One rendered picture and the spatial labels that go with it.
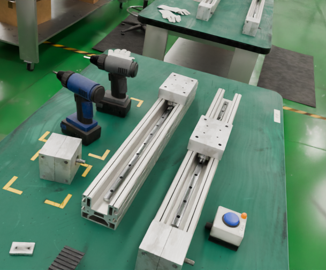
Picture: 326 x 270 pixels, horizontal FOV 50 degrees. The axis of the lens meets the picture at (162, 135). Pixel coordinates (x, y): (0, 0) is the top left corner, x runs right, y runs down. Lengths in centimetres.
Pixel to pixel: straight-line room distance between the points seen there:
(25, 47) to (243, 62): 179
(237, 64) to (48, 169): 177
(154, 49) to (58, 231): 188
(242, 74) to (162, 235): 187
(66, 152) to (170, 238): 38
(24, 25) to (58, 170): 224
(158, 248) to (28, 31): 258
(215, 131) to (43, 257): 62
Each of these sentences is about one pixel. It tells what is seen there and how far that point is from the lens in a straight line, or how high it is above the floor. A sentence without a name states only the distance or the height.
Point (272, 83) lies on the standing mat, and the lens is 391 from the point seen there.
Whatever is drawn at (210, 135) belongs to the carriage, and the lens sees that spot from 112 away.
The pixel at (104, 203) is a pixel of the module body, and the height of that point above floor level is 82.
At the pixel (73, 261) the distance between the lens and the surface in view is 86.
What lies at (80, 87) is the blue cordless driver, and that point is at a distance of 110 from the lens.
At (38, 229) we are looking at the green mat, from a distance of 95.
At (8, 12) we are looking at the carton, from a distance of 368.
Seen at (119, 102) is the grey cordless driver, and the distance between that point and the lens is 132.
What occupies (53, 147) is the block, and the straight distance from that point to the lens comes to 103.
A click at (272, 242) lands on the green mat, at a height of 78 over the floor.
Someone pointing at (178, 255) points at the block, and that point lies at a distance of 81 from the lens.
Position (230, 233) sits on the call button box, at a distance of 94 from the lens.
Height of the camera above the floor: 152
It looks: 35 degrees down
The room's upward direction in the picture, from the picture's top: 12 degrees clockwise
